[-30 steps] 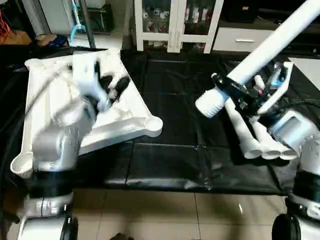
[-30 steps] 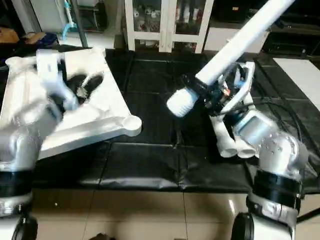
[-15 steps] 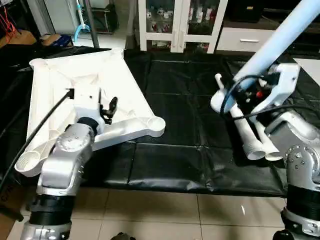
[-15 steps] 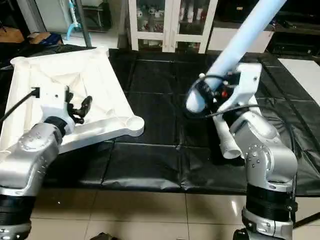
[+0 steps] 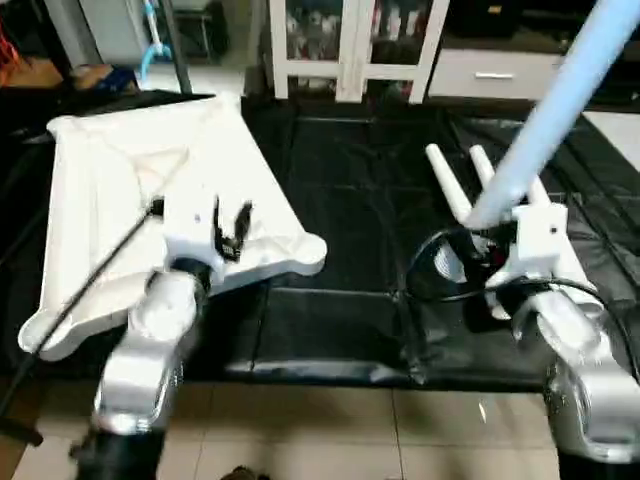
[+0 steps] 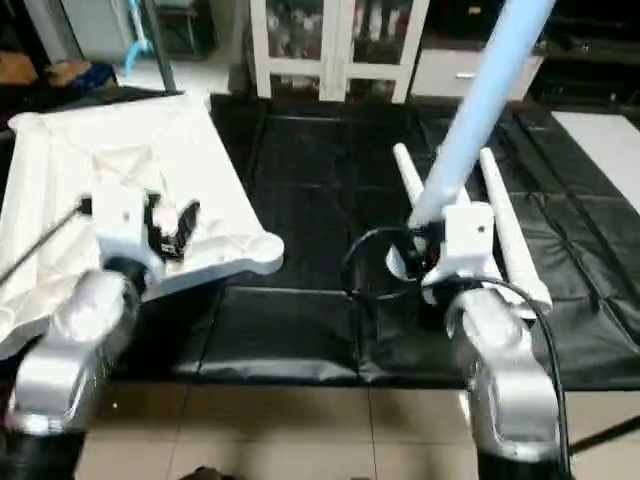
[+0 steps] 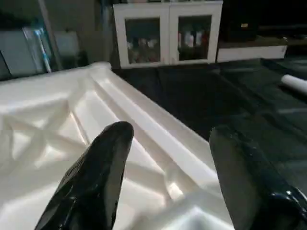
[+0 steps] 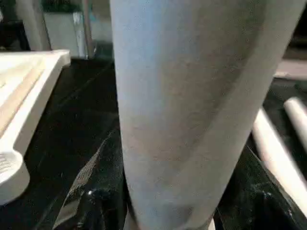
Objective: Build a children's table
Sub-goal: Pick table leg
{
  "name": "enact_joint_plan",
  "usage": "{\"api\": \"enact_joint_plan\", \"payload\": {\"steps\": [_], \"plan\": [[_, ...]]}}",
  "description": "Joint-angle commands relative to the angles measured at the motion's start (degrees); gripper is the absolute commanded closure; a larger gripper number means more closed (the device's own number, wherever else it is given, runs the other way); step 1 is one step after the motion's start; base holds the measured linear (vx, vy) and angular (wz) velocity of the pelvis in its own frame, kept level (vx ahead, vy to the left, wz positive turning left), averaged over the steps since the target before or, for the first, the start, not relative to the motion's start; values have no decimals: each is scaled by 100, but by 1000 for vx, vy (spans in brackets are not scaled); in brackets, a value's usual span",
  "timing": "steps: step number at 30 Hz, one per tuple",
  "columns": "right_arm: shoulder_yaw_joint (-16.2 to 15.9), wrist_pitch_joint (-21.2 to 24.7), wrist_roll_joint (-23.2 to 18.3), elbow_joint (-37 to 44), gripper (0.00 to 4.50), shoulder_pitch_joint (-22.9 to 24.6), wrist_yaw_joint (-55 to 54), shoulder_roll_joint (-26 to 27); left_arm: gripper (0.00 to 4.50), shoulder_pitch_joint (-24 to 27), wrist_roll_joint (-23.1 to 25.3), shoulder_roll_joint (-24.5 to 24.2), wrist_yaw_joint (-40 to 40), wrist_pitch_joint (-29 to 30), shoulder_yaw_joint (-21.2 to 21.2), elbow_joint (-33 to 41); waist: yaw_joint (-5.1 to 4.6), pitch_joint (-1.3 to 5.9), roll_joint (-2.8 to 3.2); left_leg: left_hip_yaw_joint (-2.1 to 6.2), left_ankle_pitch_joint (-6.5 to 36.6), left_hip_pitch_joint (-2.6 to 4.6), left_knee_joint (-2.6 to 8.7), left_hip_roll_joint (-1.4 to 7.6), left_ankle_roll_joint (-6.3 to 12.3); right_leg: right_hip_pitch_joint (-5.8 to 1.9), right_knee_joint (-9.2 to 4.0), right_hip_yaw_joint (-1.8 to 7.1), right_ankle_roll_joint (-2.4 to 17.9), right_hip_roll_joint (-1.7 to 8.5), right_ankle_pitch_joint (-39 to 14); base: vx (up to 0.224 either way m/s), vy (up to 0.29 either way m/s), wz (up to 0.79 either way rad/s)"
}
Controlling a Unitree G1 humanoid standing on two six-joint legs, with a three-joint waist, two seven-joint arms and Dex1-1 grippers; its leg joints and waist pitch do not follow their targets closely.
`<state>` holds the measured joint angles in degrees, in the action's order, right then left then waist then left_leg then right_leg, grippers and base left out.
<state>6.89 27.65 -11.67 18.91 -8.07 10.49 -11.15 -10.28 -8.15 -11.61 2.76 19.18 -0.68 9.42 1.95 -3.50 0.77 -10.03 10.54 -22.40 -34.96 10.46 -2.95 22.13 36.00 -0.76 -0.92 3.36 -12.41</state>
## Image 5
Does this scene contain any white plastic table top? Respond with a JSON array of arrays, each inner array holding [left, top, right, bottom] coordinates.
[[18, 94, 329, 362]]

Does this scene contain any white plastic table leg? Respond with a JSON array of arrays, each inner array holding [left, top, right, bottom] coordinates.
[[425, 143, 475, 227], [526, 176, 599, 301], [464, 0, 640, 233], [468, 145, 501, 191]]

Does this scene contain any black work mat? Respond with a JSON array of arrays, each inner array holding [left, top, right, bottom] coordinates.
[[0, 88, 640, 389]]

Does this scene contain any white flat board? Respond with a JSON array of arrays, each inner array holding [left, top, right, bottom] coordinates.
[[580, 110, 640, 173]]

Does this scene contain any white drawer unit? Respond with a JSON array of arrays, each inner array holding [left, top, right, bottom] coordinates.
[[427, 48, 563, 102]]

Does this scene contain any grey vertical metal pole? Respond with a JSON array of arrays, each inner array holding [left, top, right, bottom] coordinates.
[[160, 0, 193, 96]]

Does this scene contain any brown cardboard box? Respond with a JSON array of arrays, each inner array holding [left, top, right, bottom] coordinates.
[[68, 62, 137, 94]]

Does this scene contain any light blue plastic object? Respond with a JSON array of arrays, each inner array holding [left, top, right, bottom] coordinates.
[[138, 0, 173, 87]]

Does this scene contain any white glass door cabinet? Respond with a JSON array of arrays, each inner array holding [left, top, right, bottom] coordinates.
[[266, 0, 451, 104]]

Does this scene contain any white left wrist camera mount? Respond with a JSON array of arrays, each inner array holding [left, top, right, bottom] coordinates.
[[158, 184, 227, 277]]

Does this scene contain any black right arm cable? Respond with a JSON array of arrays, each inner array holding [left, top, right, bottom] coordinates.
[[404, 227, 603, 303]]

